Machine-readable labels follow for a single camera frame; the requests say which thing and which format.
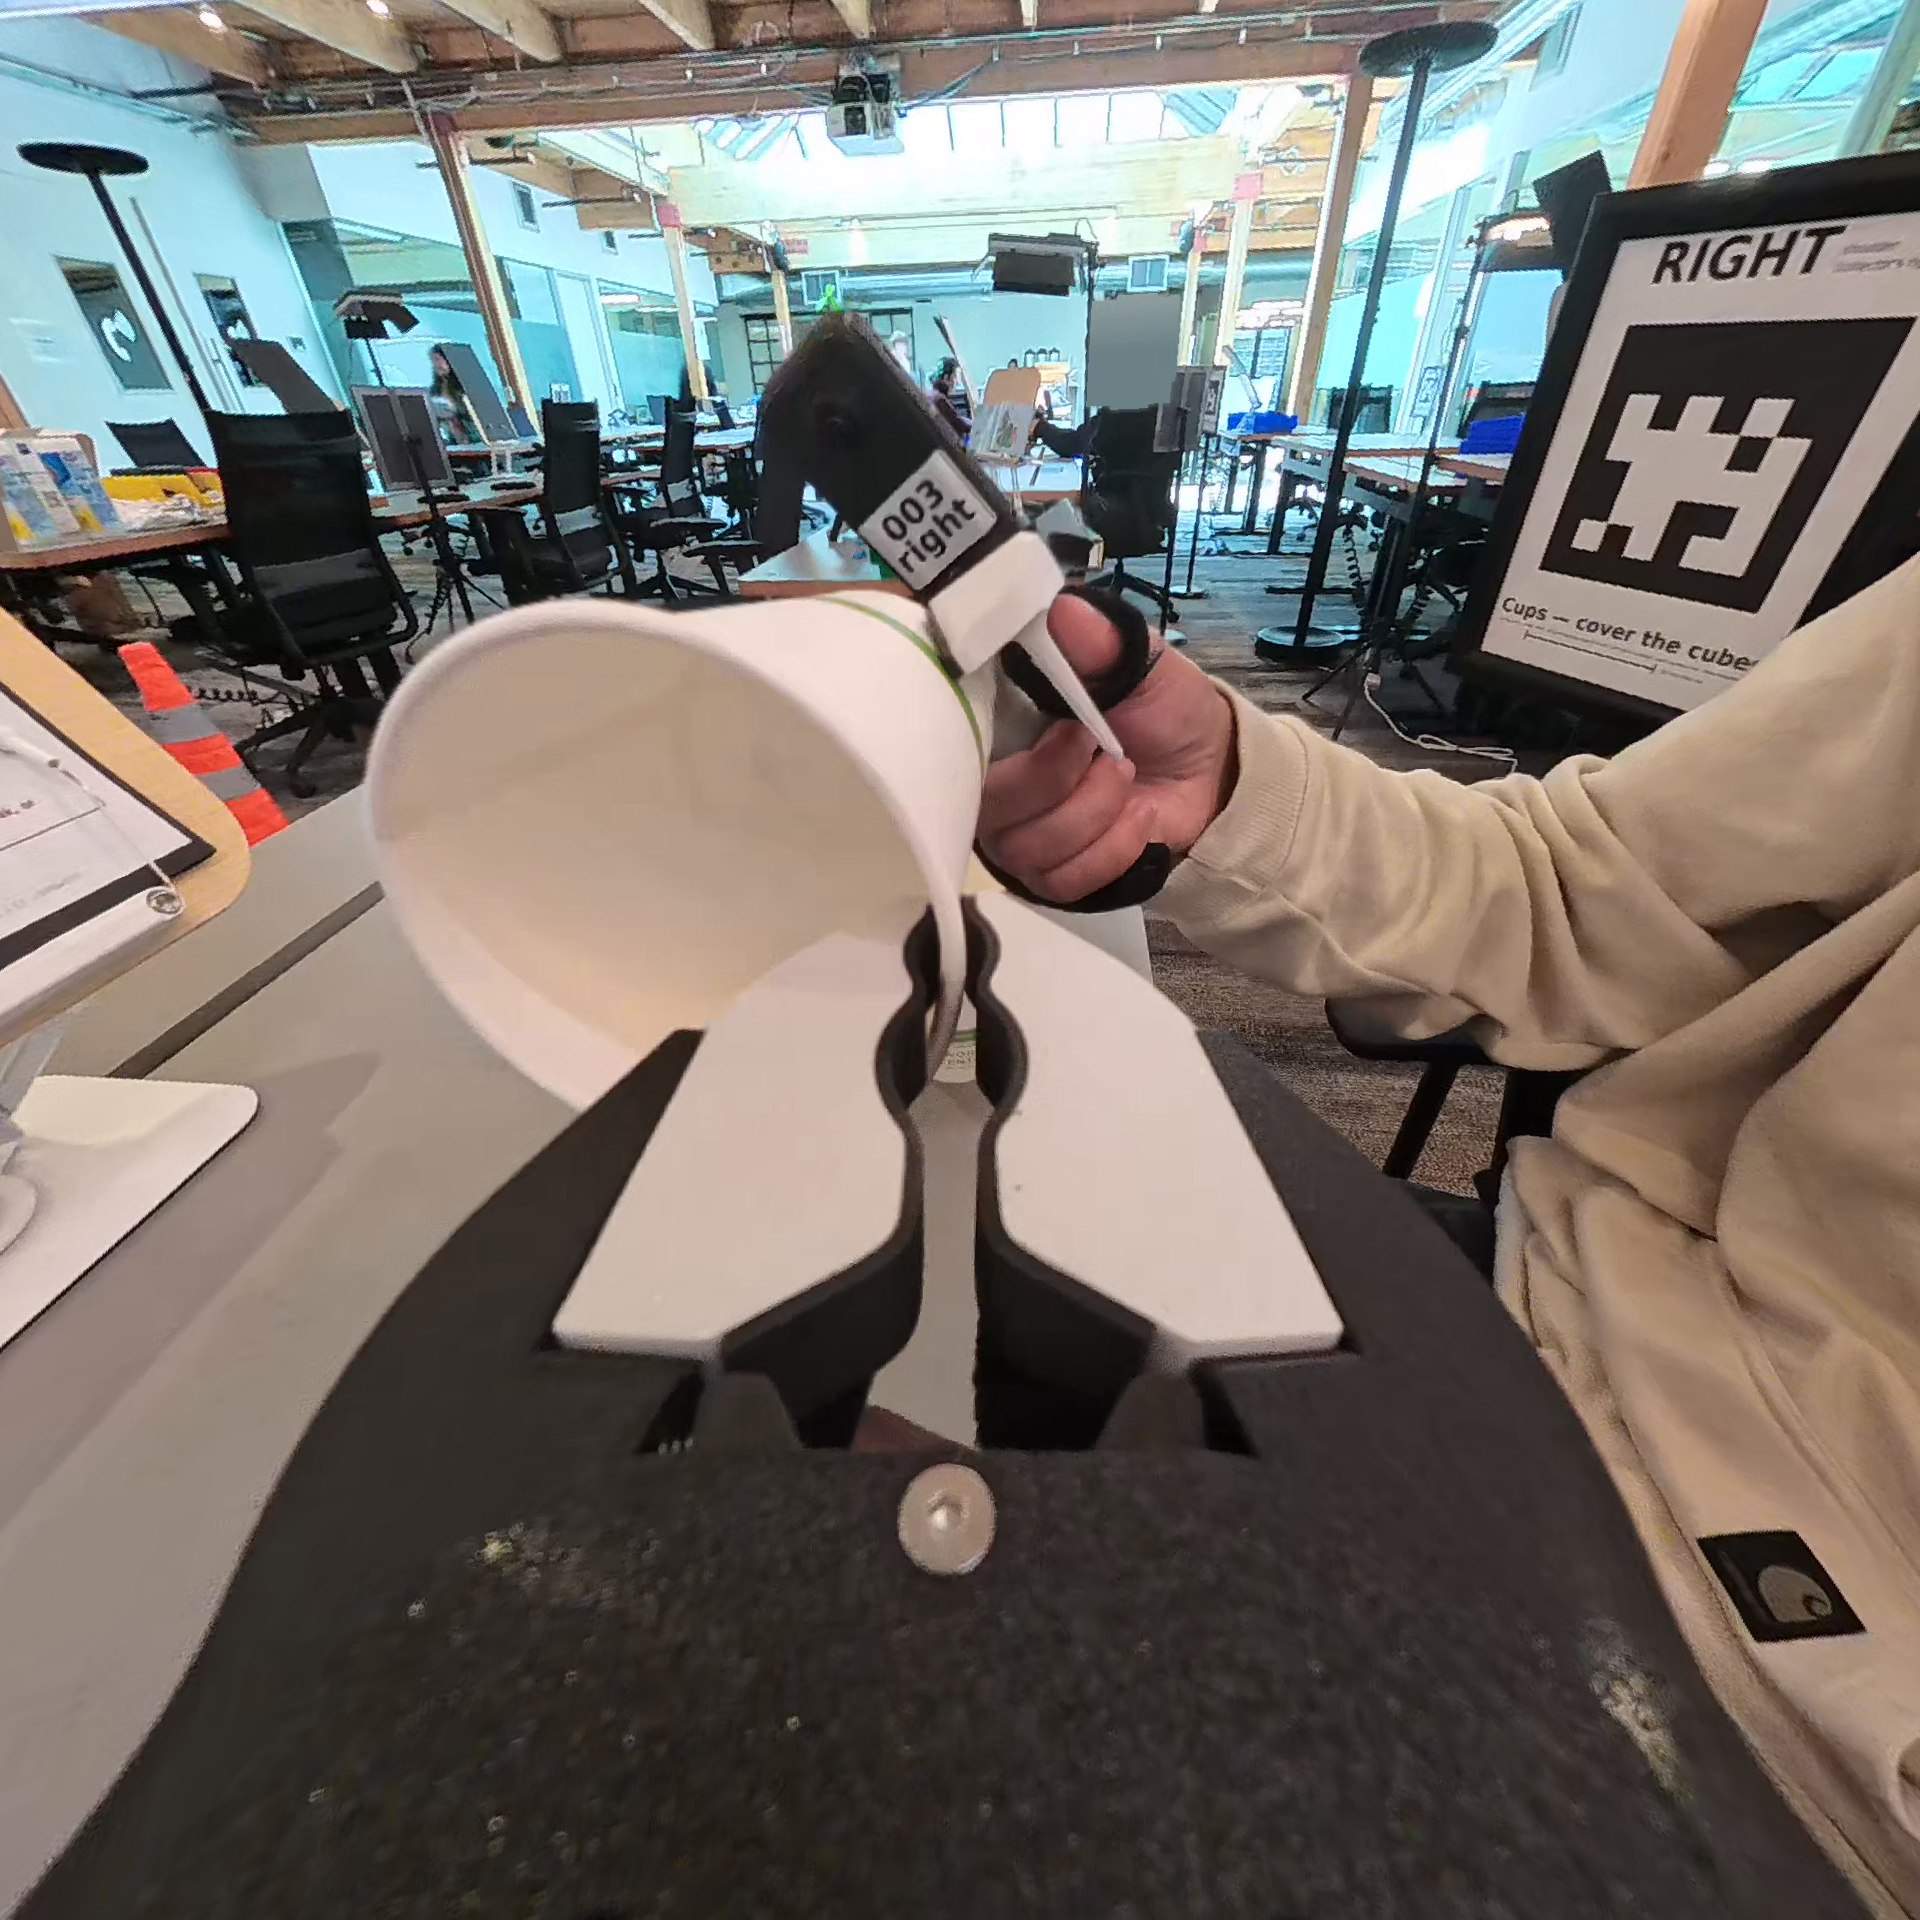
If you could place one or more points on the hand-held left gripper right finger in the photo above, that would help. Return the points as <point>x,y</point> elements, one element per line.
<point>1154,1184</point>

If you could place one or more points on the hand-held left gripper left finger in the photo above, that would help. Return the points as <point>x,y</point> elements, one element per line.
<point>751,1184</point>

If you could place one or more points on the person's right forearm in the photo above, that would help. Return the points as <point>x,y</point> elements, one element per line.
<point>1500,839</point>

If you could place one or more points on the person's right hand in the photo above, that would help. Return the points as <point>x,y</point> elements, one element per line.
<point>1110,818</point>

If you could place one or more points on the black office chair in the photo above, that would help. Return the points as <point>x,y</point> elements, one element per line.
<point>301,509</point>
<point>570,464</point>
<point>1133,481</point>

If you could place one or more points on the ceiling projector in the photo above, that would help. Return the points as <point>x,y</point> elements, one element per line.
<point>863,128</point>

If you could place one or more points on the person's cream sweatshirt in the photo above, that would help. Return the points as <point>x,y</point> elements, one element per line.
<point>1725,1276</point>

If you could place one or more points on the wooden document stand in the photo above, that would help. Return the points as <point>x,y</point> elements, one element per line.
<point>106,1140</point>

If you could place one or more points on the black floor lamp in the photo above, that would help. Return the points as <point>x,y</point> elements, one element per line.
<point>1425,48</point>
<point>82,159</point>

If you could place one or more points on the orange traffic cone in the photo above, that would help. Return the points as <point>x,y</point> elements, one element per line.
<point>196,743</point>

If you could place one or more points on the wooden instruction sign stand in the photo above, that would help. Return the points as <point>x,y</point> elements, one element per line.
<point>61,839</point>

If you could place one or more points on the black framed marker sign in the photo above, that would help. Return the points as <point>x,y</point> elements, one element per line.
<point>1710,450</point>

